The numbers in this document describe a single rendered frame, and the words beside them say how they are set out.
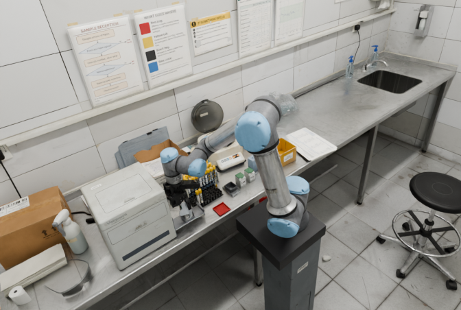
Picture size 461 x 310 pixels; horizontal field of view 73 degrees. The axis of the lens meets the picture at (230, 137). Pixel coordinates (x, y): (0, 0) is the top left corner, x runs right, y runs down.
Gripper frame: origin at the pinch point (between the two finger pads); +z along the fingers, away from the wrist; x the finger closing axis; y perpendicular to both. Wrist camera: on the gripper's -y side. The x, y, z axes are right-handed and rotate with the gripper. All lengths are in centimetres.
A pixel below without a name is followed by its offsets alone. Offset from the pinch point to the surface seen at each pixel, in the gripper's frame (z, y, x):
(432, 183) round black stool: 31, -140, 55
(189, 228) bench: 8.7, 1.5, 3.5
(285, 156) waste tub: 1, -66, 1
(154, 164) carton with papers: 2.4, -5.1, -46.5
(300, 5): -63, -139, -58
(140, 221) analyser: -11.9, 22.0, 4.4
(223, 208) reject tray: 8.4, -18.3, 4.6
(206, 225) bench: 8.6, -5.3, 7.7
